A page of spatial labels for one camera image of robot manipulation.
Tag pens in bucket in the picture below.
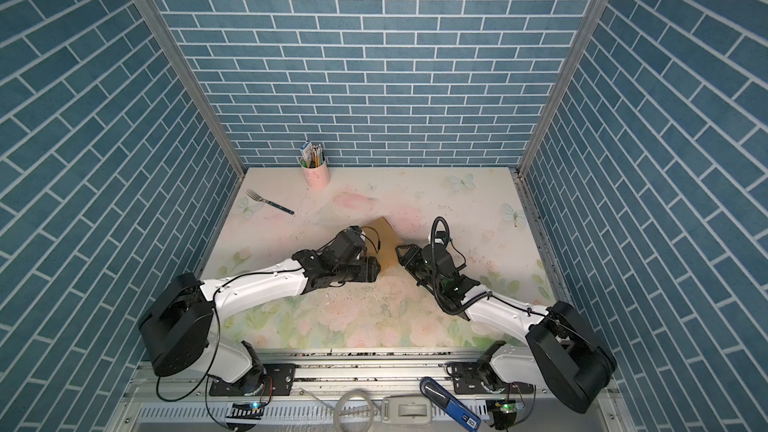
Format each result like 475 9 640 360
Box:
299 141 325 169

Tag pink pen holder bucket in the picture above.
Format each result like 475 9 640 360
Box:
302 162 330 190

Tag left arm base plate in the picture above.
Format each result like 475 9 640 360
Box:
208 363 296 398

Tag white cable coil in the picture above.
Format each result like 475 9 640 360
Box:
331 388 379 432

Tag blue handheld tool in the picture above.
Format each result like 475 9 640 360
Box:
419 377 481 432

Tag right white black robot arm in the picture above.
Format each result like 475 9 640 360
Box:
395 242 617 413

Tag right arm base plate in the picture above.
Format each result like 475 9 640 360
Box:
444 361 534 395

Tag grey white plastic device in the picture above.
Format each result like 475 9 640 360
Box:
381 395 433 426

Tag brown cardboard box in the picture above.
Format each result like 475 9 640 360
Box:
363 217 402 273

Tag metal fork teal handle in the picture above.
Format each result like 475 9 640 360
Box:
246 189 295 215

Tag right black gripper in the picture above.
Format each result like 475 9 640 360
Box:
395 243 444 296

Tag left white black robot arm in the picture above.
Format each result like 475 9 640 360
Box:
138 226 381 396

